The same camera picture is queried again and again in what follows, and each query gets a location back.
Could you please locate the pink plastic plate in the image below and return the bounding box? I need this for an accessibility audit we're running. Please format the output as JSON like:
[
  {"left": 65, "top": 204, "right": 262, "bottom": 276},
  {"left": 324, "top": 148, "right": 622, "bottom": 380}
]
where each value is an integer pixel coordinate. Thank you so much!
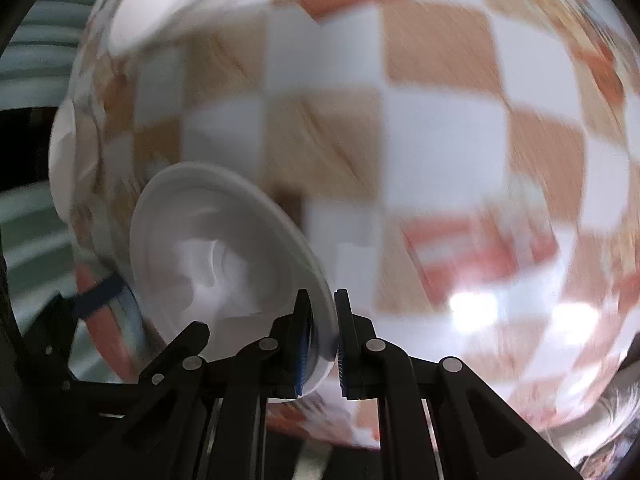
[{"left": 75, "top": 263, "right": 137, "bottom": 382}]

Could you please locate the patterned vinyl tablecloth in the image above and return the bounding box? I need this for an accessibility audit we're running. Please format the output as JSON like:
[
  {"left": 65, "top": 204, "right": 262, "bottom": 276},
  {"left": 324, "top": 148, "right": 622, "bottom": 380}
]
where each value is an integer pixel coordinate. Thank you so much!
[{"left": 70, "top": 0, "right": 639, "bottom": 463}]

